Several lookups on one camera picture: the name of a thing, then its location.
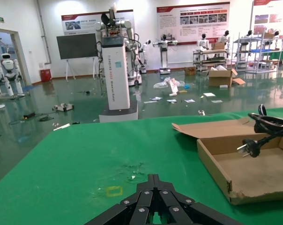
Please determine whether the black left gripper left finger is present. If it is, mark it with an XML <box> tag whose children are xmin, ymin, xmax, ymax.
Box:
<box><xmin>85</xmin><ymin>174</ymin><xmax>155</xmax><ymax>225</ymax></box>

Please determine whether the white wheeled robot arms outstretched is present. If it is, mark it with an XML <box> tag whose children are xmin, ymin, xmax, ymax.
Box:
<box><xmin>152</xmin><ymin>34</ymin><xmax>179</xmax><ymax>75</ymax></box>

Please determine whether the clear plastic bag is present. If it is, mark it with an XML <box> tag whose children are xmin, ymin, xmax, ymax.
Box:
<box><xmin>153</xmin><ymin>76</ymin><xmax>186</xmax><ymax>90</ymax></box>

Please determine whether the cardboard box with torn edge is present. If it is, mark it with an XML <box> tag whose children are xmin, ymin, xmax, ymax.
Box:
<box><xmin>171</xmin><ymin>117</ymin><xmax>283</xmax><ymax>206</ymax></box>

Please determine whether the black power cord with plug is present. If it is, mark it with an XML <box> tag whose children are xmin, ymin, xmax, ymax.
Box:
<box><xmin>236</xmin><ymin>104</ymin><xmax>283</xmax><ymax>159</ymax></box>

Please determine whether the large open cardboard box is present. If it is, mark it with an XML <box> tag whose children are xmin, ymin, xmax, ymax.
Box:
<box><xmin>208</xmin><ymin>67</ymin><xmax>246</xmax><ymax>88</ymax></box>

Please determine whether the tall metal shelf rack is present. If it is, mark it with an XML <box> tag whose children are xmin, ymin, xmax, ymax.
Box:
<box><xmin>231</xmin><ymin>32</ymin><xmax>281</xmax><ymax>74</ymax></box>

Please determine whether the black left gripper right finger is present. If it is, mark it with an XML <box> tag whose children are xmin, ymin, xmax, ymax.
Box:
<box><xmin>154</xmin><ymin>174</ymin><xmax>245</xmax><ymax>225</ymax></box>

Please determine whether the tall wall poster with photos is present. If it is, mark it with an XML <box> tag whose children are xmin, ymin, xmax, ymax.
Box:
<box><xmin>250</xmin><ymin>0</ymin><xmax>283</xmax><ymax>39</ymax></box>

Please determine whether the white device on floor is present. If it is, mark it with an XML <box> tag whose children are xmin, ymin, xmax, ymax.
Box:
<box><xmin>52</xmin><ymin>102</ymin><xmax>75</xmax><ymax>112</ymax></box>

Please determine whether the green table cloth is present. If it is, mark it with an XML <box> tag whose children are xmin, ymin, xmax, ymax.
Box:
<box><xmin>0</xmin><ymin>107</ymin><xmax>283</xmax><ymax>225</ymax></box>

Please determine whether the white slim robot on base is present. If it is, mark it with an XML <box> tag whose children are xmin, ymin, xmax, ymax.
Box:
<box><xmin>138</xmin><ymin>39</ymin><xmax>152</xmax><ymax>75</ymax></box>

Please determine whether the white humanoid robot by doorway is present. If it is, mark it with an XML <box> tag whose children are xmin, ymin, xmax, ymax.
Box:
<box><xmin>0</xmin><ymin>52</ymin><xmax>26</xmax><ymax>100</ymax></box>

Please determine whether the small cardboard box with print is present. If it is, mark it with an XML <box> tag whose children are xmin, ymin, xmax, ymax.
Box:
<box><xmin>184</xmin><ymin>66</ymin><xmax>197</xmax><ymax>76</ymax></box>

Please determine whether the wide red-header wall poster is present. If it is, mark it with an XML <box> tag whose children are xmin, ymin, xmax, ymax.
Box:
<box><xmin>156</xmin><ymin>1</ymin><xmax>231</xmax><ymax>45</ymax></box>

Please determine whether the white and red carton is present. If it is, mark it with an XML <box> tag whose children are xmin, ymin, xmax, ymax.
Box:
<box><xmin>165</xmin><ymin>78</ymin><xmax>179</xmax><ymax>97</ymax></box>

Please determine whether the low metal shelf rack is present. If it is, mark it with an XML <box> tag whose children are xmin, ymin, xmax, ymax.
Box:
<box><xmin>193</xmin><ymin>47</ymin><xmax>229</xmax><ymax>72</ymax></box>

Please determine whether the black screen on white stand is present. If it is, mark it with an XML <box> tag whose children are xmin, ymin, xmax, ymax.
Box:
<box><xmin>56</xmin><ymin>32</ymin><xmax>99</xmax><ymax>82</ymax></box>

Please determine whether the wall poster behind pedestal robot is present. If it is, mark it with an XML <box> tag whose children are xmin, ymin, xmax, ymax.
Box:
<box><xmin>61</xmin><ymin>9</ymin><xmax>135</xmax><ymax>36</ymax></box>

